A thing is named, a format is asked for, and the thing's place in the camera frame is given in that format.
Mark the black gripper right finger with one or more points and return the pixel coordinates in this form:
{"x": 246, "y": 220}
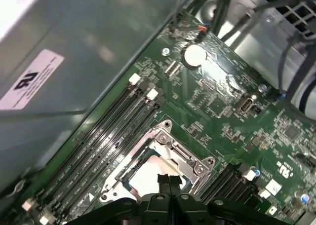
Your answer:
{"x": 190, "y": 210}

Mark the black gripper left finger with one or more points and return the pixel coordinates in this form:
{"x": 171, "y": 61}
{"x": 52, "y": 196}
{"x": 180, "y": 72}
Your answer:
{"x": 153, "y": 210}

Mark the silver CPU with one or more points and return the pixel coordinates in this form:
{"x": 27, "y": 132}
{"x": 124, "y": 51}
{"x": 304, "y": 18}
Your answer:
{"x": 143, "y": 178}

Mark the CPU socket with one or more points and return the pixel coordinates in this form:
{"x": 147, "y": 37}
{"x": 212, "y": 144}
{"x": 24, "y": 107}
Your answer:
{"x": 198, "y": 169}

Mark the black RAM slot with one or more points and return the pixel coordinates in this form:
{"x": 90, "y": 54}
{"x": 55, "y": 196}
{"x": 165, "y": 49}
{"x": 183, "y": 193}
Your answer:
{"x": 96, "y": 146}
{"x": 226, "y": 185}
{"x": 81, "y": 146}
{"x": 235, "y": 192}
{"x": 124, "y": 146}
{"x": 247, "y": 195}
{"x": 110, "y": 146}

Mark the green motherboard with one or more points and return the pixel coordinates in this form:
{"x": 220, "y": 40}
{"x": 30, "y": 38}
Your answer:
{"x": 182, "y": 119}

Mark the silver coin cell battery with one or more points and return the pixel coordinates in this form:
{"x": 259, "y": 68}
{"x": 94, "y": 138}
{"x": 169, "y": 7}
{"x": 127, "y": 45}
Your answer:
{"x": 193, "y": 56}

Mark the white case label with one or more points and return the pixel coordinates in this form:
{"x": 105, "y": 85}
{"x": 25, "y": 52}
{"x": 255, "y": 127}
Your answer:
{"x": 32, "y": 82}

